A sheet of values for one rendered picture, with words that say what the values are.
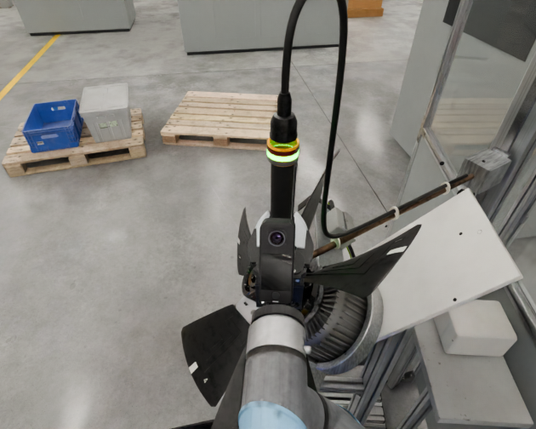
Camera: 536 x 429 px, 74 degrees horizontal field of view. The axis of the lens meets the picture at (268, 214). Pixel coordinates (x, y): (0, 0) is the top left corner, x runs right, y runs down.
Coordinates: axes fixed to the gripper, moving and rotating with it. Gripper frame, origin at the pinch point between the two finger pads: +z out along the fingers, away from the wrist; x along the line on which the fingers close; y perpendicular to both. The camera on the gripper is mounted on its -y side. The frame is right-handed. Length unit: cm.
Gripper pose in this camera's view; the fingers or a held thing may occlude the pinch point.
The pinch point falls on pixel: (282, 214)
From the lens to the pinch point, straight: 60.3
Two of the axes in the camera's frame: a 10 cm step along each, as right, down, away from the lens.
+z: 0.6, -6.8, 7.4
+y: 0.1, 7.4, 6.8
